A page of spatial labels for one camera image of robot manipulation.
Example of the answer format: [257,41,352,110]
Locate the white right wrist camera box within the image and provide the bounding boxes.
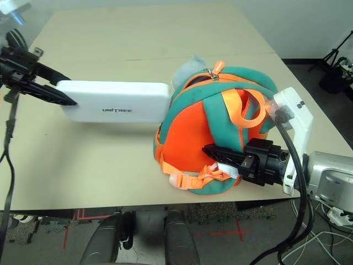
[266,87,315,197]

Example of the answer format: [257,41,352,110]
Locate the white Unitree pencil case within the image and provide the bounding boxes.
[56,79,170,124]

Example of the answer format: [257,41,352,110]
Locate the red floor tape lines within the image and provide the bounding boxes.
[62,208,111,249]

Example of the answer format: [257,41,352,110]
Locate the white round floor object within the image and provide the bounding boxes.
[12,214,42,223]

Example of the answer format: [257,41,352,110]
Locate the red floor tape cross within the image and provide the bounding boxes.
[208,220,249,241]

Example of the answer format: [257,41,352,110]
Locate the orange and teal backpack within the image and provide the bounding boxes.
[153,54,279,195]

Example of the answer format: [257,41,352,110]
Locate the black bin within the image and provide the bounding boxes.
[319,56,353,93]

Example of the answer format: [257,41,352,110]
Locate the dark robot left leg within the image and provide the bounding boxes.
[79,212,136,265]

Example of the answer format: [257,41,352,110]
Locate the black tripod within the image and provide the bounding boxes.
[308,29,353,72]

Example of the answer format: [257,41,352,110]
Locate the white power strip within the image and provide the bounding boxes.
[327,205,353,226]

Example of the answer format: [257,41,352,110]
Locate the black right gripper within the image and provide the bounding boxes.
[202,139,289,188]

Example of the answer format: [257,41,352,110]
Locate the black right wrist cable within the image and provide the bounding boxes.
[247,110,315,265]

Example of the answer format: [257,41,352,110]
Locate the dark robot right leg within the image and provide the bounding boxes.
[164,209,201,265]

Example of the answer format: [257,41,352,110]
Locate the white floor cable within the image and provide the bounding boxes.
[275,198,353,265]

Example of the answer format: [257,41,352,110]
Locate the dark robot leg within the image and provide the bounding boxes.
[79,212,136,265]
[164,209,201,265]

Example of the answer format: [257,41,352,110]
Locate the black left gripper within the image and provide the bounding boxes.
[0,46,77,107]

